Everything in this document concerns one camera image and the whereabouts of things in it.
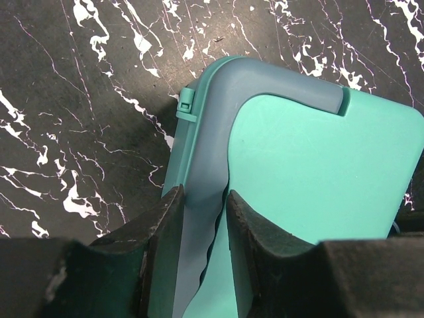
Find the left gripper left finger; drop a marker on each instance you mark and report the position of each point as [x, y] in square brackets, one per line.
[131, 272]

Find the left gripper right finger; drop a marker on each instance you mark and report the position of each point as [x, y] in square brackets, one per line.
[276, 274]

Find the green medicine kit box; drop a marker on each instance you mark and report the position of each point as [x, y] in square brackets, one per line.
[320, 160]

